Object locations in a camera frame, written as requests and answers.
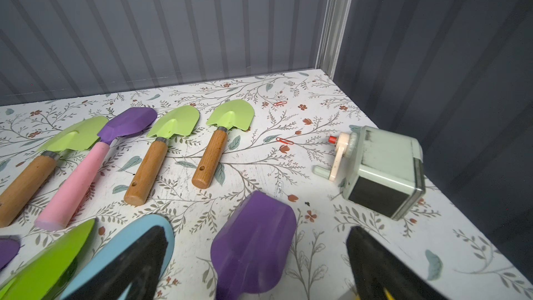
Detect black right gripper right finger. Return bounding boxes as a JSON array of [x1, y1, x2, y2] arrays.
[[346, 226, 445, 299]]

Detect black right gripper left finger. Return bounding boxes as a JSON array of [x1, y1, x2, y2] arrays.
[[62, 224, 170, 300]]

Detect yellow shovel wooden handle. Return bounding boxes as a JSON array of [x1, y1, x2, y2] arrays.
[[383, 288, 395, 300]]

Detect light blue shovel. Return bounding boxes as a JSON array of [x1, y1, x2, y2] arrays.
[[57, 214, 176, 300]]

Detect green shovel brown handle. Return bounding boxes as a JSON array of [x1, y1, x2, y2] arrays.
[[124, 105, 200, 206]]

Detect green shovel yellow handle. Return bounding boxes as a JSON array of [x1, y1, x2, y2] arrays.
[[1, 219, 96, 299]]

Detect purple shovel pink handle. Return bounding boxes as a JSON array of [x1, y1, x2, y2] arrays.
[[34, 107, 158, 231], [0, 237, 21, 270]]

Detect green shovel wooden handle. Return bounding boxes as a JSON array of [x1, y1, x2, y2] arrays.
[[1, 116, 108, 228], [192, 99, 255, 189]]

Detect pale green tape dispenser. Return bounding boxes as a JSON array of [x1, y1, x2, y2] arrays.
[[312, 126, 426, 221]]

